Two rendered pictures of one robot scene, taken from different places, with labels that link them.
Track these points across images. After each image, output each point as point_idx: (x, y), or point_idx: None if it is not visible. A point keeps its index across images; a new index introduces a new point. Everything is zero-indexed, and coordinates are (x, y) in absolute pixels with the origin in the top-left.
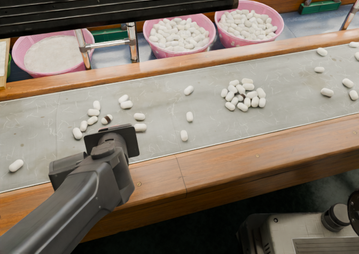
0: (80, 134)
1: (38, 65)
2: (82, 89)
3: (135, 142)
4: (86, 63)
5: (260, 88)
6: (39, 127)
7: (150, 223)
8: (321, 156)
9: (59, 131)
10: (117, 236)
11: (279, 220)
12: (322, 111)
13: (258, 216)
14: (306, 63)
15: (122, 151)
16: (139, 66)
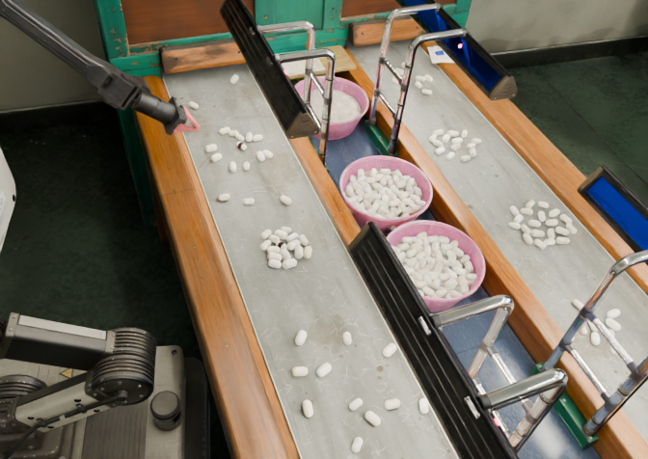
0: (222, 131)
1: None
2: (280, 128)
3: (172, 125)
4: None
5: (294, 259)
6: (232, 111)
7: (161, 215)
8: (194, 304)
9: (229, 122)
10: None
11: (174, 356)
12: (269, 330)
13: (199, 371)
14: (363, 329)
15: (124, 82)
16: (311, 158)
